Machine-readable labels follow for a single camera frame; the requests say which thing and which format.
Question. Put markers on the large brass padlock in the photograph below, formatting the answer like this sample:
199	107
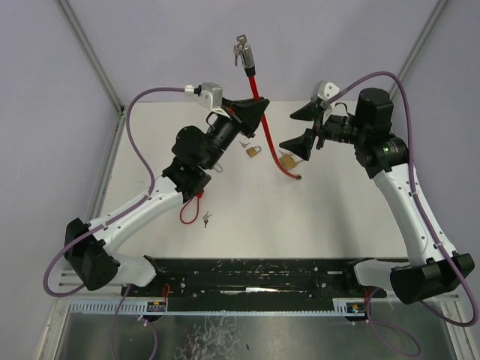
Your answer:
288	160

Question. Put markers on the left aluminium frame post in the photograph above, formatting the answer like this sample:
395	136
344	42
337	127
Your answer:
72	20

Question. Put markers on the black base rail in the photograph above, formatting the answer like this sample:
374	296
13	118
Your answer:
251	285

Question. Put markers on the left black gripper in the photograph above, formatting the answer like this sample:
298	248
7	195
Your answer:
237	118

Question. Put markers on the right aluminium frame post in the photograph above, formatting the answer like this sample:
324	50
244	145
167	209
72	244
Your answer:
421	41

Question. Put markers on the aluminium frame post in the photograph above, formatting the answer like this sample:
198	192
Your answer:
72	20
421	41

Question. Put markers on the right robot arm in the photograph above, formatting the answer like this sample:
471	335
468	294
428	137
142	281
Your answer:
433	260

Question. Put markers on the red cable lock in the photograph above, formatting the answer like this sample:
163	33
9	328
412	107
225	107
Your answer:
243	52

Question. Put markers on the small brass padlock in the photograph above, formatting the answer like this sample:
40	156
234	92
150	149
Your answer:
253	151
218	168

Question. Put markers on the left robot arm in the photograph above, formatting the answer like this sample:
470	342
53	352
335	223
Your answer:
92	247

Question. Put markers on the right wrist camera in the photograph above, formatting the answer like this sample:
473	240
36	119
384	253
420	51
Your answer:
322	92

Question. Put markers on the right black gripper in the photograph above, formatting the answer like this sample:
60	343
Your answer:
319	128

